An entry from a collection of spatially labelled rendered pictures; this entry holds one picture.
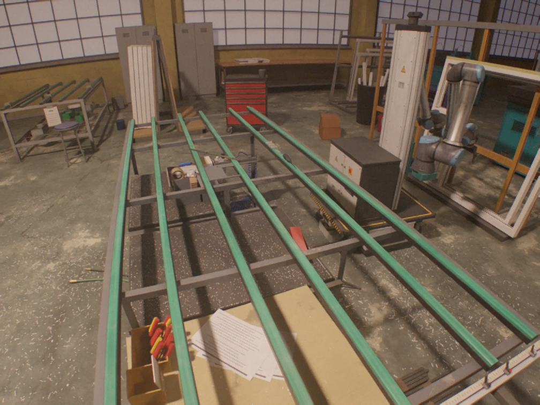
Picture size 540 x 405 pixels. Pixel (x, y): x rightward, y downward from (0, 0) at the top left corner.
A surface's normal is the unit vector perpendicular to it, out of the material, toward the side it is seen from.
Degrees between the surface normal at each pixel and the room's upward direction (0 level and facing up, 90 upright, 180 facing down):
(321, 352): 0
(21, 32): 90
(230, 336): 0
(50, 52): 90
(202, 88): 90
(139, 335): 90
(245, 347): 0
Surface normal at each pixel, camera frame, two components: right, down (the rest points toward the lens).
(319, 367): 0.00, -0.86
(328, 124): -0.04, 0.51
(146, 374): 0.36, 0.47
